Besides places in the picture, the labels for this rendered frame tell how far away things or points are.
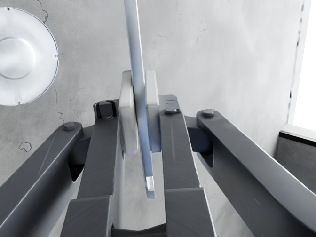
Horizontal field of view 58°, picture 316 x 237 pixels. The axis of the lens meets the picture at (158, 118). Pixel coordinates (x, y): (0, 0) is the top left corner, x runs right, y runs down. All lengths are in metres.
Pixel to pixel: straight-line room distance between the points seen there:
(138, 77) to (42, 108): 1.20
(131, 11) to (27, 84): 0.84
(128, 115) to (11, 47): 0.84
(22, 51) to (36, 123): 0.48
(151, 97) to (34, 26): 0.86
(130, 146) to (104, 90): 1.39
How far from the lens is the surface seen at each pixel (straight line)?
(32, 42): 1.00
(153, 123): 0.15
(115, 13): 1.55
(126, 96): 0.16
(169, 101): 0.17
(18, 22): 0.99
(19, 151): 1.39
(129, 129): 0.16
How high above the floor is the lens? 1.19
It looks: 38 degrees down
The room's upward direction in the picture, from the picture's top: 108 degrees clockwise
